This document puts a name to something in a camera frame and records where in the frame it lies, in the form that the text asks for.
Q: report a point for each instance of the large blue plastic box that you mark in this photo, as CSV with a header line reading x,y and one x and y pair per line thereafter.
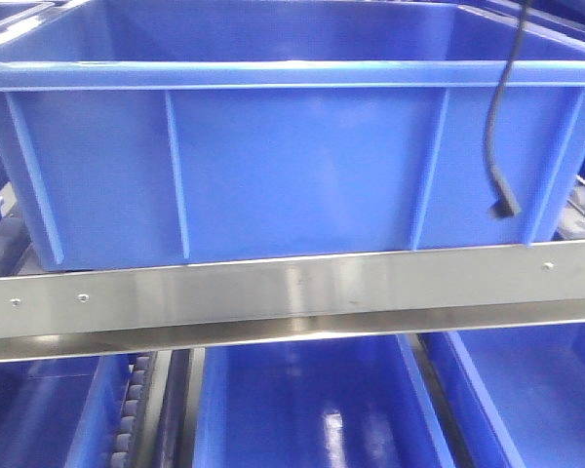
x,y
143,133

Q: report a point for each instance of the blue bin lower centre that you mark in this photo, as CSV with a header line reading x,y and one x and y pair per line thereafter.
x,y
344,402

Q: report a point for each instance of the blue bin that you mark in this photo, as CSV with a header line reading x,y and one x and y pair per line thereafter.
x,y
61,412
344,402
516,394

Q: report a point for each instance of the grey roller track lower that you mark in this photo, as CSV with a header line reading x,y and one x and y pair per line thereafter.
x,y
135,441

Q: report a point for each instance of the blue bin lower right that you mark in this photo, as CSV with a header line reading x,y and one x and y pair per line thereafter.
x,y
516,394

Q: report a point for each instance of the blue bin lower left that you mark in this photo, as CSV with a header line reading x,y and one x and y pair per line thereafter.
x,y
61,412

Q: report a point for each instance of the steel shelf rail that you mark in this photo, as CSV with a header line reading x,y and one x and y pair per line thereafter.
x,y
295,298

